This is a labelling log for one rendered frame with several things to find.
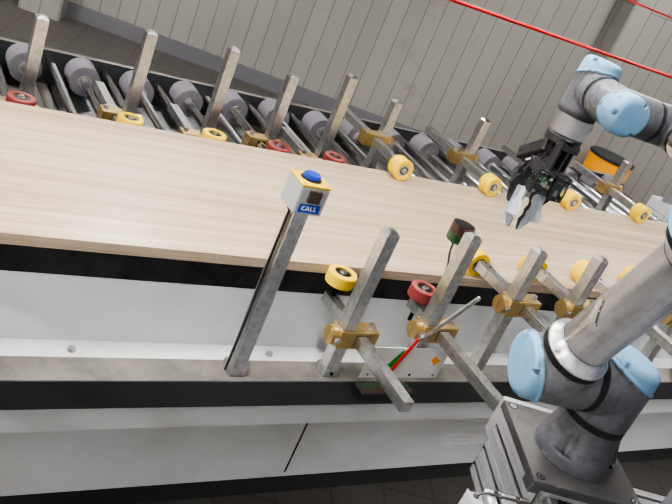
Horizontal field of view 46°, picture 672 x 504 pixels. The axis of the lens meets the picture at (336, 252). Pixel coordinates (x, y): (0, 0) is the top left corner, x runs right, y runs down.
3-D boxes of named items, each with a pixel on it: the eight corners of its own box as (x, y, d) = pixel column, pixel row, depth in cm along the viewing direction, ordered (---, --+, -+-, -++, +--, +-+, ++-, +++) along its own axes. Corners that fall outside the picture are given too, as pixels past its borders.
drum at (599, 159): (590, 215, 692) (624, 156, 668) (605, 233, 660) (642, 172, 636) (551, 201, 684) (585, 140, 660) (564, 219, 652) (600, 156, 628)
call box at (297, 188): (319, 220, 169) (332, 188, 166) (290, 216, 165) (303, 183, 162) (306, 203, 174) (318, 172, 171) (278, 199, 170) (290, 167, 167)
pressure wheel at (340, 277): (345, 306, 215) (361, 271, 210) (338, 319, 208) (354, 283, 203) (318, 293, 216) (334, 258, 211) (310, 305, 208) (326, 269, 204)
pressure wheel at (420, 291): (427, 328, 222) (444, 295, 217) (404, 327, 217) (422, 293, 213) (413, 311, 227) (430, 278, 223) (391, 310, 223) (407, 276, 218)
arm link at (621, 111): (677, 110, 135) (645, 89, 144) (624, 90, 131) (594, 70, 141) (652, 152, 138) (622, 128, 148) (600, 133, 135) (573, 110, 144)
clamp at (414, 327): (451, 344, 214) (459, 329, 212) (412, 342, 207) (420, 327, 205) (441, 331, 218) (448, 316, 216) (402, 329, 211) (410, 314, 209)
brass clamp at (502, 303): (535, 319, 223) (543, 305, 221) (500, 317, 216) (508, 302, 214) (522, 306, 228) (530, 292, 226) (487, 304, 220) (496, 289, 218)
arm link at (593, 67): (599, 61, 140) (578, 47, 147) (569, 117, 145) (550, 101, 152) (635, 75, 143) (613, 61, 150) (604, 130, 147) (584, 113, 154)
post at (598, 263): (531, 389, 245) (610, 260, 225) (523, 389, 243) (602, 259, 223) (524, 382, 248) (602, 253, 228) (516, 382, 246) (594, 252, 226)
